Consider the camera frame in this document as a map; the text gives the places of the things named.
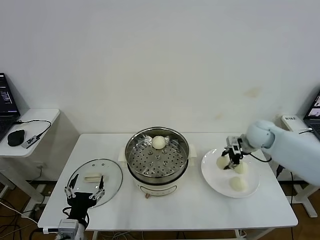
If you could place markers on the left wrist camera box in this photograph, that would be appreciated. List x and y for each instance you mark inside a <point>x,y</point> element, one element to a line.
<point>67,226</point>

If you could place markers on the white table leg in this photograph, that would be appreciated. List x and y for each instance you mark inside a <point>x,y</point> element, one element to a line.
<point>95,235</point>
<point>240,235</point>

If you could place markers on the white label sticker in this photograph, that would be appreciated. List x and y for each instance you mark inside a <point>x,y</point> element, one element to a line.
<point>290,118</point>

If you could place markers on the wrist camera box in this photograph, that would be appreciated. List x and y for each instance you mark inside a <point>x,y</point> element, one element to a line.
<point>67,226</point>
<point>232,141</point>

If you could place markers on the open dark laptop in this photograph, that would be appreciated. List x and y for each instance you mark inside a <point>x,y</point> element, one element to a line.
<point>6,100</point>
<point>313,117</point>

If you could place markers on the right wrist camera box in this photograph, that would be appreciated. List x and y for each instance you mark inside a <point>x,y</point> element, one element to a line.
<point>232,141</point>

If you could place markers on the cream electric cooker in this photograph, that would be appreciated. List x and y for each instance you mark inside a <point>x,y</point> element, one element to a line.
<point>160,187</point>

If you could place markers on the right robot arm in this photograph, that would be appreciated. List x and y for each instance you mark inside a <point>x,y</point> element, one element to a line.
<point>287,147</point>

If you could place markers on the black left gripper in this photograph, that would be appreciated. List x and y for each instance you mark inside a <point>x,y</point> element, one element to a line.
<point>80,200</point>

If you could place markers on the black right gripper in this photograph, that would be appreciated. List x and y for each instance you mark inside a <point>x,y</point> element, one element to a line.
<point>235,158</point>

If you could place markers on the grey usb device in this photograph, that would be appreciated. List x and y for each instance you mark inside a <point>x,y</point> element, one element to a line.
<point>30,141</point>

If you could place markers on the white round plate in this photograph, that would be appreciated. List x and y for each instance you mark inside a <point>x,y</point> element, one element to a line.
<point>212,180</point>

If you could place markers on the stainless steel steamer basket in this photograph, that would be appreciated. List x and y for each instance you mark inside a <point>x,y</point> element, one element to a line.
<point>160,162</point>

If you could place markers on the black computer mouse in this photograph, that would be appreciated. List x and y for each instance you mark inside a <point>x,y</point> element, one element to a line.
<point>16,137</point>

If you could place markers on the white steamed baozi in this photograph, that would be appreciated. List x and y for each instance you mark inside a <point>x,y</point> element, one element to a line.
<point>221,162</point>
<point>158,142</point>
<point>242,168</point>
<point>238,184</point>

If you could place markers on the white side table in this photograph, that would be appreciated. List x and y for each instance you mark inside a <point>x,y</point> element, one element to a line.
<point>292,126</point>
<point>37,115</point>

